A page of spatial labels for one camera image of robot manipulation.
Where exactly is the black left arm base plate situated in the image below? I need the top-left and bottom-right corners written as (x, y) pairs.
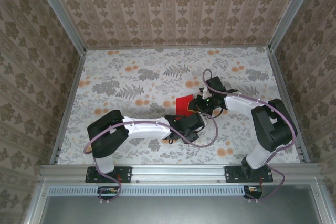
top-left (86, 165), bottom-right (133, 184)

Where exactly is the aluminium table side rail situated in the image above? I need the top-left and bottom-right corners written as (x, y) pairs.
top-left (49, 48), bottom-right (87, 165)
top-left (267, 47), bottom-right (311, 164)

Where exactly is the aluminium lower frame bar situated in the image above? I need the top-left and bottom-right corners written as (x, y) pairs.
top-left (311, 182), bottom-right (331, 224)
top-left (23, 179), bottom-right (50, 224)

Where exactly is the red cloth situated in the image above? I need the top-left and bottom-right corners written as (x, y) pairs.
top-left (175, 94), bottom-right (195, 121)

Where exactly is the grey metal panel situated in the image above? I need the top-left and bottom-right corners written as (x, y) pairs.
top-left (39, 195), bottom-right (320, 224)

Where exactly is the aluminium frame post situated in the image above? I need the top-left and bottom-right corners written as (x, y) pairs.
top-left (29, 0), bottom-right (87, 53)
top-left (268, 0), bottom-right (316, 51)

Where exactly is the thin aluminium table rail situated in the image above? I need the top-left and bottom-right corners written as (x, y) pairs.
top-left (85, 46), bottom-right (271, 50)

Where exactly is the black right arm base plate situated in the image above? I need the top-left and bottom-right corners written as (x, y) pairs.
top-left (225, 165), bottom-right (274, 184)

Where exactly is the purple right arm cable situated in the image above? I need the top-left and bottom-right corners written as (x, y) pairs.
top-left (203, 69), bottom-right (300, 204)

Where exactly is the white slotted cable duct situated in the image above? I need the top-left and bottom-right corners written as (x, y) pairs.
top-left (48, 185), bottom-right (263, 196)

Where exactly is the floral table cover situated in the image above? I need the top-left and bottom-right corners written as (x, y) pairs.
top-left (56, 47), bottom-right (302, 166)

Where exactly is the thin black right gripper cable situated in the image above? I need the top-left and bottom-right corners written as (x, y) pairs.
top-left (209, 105), bottom-right (229, 119)

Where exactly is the long aluminium base rail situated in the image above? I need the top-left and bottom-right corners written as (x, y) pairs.
top-left (39, 163), bottom-right (322, 184)

